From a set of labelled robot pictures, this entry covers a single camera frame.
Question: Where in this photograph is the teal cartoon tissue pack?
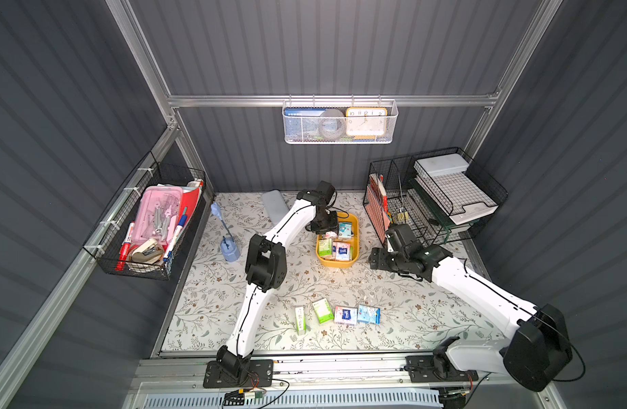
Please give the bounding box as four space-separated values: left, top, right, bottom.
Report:
338 222 354 240

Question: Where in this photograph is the green tissue pack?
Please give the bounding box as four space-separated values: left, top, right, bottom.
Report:
317 239 334 259
295 306 307 335
312 298 334 324

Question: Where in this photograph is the yellow storage box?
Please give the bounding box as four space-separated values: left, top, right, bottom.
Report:
316 213 359 269

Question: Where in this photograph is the light blue tissue pack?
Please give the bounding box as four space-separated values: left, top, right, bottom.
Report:
357 304 381 325

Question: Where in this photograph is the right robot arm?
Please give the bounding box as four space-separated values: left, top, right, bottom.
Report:
369 245 572 392

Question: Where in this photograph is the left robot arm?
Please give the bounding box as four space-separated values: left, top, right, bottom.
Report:
216 191 338 375

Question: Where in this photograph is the blue box in basket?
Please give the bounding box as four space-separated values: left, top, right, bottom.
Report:
283 107 325 144

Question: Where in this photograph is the white plastic case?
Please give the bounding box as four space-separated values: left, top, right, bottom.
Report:
262 189 289 226

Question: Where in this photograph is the white paper stack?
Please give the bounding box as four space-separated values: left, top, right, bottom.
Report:
414 153 498 225

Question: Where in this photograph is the blue brush holder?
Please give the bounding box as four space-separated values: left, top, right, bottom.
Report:
211 203 240 262

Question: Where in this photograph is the grey tape roll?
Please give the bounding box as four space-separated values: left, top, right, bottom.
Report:
318 108 346 141

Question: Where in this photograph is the yellow alarm clock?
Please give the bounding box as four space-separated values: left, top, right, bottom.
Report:
346 107 388 139

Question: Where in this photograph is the pink pencil case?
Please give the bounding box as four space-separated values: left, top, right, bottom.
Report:
132 185 183 247

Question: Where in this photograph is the red marker pen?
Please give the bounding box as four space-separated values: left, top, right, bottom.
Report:
115 222 135 271

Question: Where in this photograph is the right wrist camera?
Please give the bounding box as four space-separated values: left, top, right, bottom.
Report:
386 223 423 257

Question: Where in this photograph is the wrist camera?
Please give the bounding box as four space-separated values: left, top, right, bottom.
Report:
386 223 423 257
311 181 337 208

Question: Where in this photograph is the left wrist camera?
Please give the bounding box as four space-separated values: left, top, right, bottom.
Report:
311 181 337 208

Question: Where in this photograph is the black wire desk organizer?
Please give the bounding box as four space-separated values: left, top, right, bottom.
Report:
363 148 509 246

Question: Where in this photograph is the white wire wall basket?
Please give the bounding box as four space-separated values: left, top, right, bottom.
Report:
282 98 399 145

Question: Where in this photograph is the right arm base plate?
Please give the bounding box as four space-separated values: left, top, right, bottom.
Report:
403 354 480 383

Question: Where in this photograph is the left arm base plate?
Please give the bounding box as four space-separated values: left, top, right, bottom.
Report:
202 359 274 390

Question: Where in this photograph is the black wire side basket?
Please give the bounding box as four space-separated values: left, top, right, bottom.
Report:
84 157 207 281

